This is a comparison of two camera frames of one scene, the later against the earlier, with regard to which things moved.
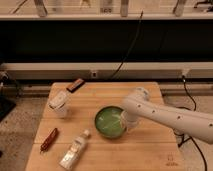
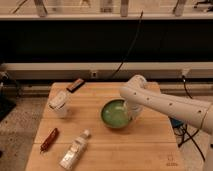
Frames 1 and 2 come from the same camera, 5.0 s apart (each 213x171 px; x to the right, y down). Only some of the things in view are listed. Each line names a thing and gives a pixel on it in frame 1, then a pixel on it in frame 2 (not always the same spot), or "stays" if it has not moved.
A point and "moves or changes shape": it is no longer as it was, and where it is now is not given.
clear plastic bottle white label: (73, 151) stays
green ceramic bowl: (108, 122) moves or changes shape
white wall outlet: (94, 74) stays
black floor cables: (186, 139) stays
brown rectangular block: (77, 84) stays
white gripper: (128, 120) -> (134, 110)
